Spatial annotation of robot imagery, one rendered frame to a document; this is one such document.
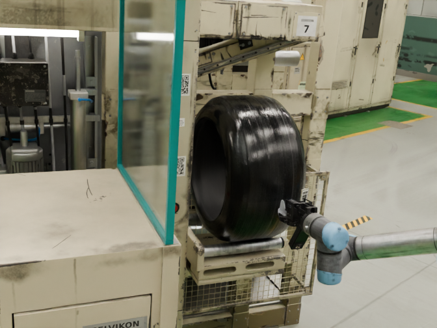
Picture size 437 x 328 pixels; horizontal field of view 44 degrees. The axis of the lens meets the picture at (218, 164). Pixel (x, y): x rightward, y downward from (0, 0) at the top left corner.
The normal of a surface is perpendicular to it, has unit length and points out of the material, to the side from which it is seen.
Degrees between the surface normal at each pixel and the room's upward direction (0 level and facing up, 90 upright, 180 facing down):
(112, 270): 90
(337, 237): 83
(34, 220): 0
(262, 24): 90
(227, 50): 90
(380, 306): 0
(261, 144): 55
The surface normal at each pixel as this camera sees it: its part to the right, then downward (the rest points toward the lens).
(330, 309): 0.07, -0.95
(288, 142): 0.33, -0.31
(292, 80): 0.69, 0.28
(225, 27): 0.36, 0.32
